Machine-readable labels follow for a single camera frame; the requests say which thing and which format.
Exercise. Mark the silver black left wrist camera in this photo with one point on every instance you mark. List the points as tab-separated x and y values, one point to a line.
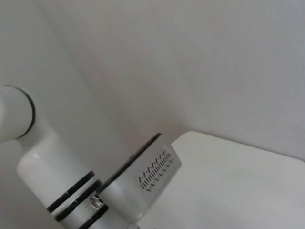
155	171

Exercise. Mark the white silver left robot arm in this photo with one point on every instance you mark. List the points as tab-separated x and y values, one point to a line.
47	167

